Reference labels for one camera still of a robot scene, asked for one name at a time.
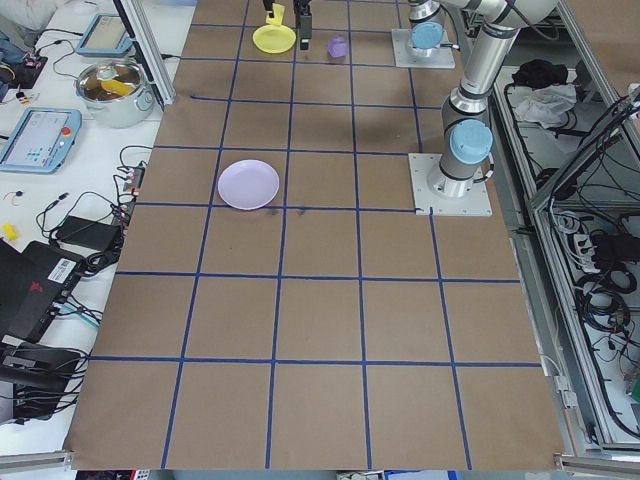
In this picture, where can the black laptop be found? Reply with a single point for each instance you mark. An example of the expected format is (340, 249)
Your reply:
(30, 290)

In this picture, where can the steel cooking pot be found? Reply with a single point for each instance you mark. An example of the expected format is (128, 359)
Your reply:
(117, 115)

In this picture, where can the aluminium corner bar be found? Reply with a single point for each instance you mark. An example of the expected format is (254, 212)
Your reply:
(600, 460)
(35, 459)

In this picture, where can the V-shaped metal bar frame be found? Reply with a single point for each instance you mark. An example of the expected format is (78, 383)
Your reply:
(540, 202)

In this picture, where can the black cloth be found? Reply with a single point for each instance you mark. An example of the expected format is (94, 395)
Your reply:
(540, 72)

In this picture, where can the black hub strip with plugs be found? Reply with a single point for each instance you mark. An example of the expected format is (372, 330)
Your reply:
(129, 192)

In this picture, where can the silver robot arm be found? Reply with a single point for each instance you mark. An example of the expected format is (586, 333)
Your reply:
(482, 65)
(426, 36)

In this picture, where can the small toy figure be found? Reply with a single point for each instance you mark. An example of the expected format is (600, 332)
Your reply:
(20, 96)

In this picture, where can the white square base plate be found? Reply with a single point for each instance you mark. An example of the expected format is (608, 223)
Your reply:
(400, 55)
(475, 206)

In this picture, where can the purple round plate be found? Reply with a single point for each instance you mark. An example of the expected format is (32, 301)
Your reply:
(248, 184)

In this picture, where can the purple cube block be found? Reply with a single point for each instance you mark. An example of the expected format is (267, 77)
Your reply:
(337, 47)

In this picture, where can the yellow round plate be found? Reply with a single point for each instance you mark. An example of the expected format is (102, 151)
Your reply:
(272, 40)

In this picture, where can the black power adapter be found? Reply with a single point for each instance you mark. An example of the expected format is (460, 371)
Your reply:
(85, 232)
(610, 245)

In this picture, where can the aluminium profile post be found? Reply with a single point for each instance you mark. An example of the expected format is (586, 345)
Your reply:
(150, 50)

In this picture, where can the white cloth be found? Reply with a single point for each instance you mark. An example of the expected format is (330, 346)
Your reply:
(545, 105)

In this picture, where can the glass pot lid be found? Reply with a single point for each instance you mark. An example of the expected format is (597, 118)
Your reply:
(90, 85)

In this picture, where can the white power strip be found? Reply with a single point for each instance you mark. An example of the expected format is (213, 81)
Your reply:
(582, 247)

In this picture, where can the green flat item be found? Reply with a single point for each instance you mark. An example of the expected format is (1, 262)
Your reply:
(634, 385)

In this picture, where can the yellow cube block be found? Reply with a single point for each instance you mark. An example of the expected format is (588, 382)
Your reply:
(278, 14)

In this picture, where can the black flat device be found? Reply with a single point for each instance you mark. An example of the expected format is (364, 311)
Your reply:
(35, 370)

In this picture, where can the blue grey teach pendant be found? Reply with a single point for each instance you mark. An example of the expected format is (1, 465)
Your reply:
(37, 140)
(102, 35)

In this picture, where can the yellow item under lid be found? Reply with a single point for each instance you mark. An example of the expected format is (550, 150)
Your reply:
(115, 87)

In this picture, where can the small yellow block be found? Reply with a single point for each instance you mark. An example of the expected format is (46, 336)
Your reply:
(10, 231)

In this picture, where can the red circuit board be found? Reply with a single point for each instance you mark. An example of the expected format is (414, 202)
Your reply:
(35, 62)

